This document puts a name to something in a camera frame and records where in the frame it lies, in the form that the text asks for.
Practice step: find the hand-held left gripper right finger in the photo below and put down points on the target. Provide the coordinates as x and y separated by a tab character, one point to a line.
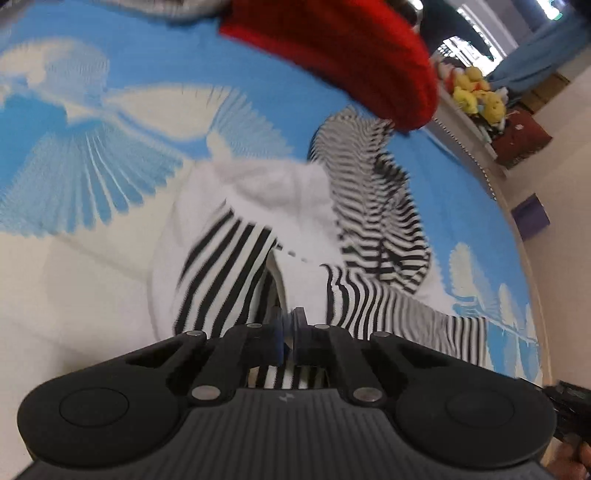
301	339

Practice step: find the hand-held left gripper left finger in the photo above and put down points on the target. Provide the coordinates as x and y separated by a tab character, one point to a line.
277	339

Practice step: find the black white striped small garment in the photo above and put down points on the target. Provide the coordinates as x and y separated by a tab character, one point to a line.
295	207

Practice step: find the person's right hand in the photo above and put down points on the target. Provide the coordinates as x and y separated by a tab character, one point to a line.
572	464

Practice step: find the purple box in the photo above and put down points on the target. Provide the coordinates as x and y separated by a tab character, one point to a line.
531	216

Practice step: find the blue white printed bedsheet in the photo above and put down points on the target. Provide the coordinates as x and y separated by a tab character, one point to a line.
115	138

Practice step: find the yellow plush toys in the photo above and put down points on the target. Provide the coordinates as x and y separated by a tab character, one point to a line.
466	138

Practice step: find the dark red cushion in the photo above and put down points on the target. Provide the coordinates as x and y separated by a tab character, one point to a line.
521	134

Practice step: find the red knitted cloth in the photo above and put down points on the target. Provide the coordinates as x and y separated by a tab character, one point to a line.
360	50

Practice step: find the folded white quilt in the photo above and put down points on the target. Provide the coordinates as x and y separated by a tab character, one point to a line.
175	7

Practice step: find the blue curtain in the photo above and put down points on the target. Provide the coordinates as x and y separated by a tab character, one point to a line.
540	50

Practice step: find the wooden bed frame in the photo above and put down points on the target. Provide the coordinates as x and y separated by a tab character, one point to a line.
521	258

